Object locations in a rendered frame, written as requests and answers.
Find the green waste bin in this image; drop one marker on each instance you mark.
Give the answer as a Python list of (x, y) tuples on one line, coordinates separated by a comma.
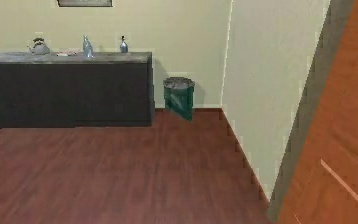
[(179, 98)]

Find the grey spray bottle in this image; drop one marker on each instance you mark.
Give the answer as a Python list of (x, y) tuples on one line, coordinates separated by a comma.
[(123, 46)]

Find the dark grey long cabinet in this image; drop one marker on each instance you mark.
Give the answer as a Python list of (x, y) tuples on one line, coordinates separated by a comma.
[(70, 93)]

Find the pale blue glass bottle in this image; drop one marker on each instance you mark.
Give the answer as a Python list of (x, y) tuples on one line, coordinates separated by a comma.
[(87, 49)]

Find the pink flat dish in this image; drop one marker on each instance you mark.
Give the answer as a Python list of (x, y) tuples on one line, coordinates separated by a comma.
[(67, 53)]

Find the orange-brown wooden room door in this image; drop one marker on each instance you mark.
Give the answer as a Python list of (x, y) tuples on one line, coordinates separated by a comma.
[(337, 133)]

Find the framed wall picture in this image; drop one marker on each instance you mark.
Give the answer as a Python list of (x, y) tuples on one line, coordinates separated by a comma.
[(84, 2)]

